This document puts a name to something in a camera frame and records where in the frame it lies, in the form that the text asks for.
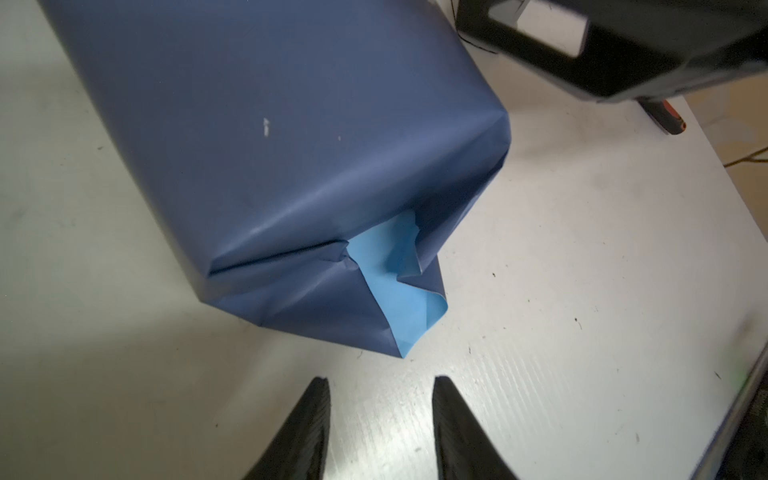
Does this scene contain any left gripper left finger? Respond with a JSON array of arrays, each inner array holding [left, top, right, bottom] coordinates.
[[244, 377, 331, 480]]

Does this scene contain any red handled ratchet wrench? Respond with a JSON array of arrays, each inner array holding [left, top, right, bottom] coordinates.
[[637, 99, 687, 135]]

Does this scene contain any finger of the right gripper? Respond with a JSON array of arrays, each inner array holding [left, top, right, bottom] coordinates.
[[456, 1, 767, 103]]

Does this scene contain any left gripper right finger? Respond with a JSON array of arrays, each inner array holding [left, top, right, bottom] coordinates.
[[432, 376, 517, 480]]

